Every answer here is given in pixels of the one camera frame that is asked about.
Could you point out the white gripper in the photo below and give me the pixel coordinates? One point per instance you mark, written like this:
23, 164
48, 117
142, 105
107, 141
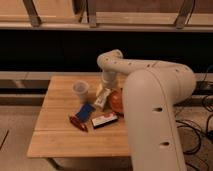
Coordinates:
108, 81

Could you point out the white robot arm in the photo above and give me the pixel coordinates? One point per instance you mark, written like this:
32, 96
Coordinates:
150, 90

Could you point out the white bottle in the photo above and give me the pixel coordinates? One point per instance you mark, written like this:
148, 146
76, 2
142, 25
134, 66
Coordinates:
102, 98

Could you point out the orange bowl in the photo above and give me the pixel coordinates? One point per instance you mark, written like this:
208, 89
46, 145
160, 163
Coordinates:
115, 101

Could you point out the black and white box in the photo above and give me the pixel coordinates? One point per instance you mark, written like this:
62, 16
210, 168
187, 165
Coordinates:
103, 120

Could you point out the wooden shelf rail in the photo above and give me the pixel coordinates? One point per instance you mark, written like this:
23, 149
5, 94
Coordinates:
108, 15

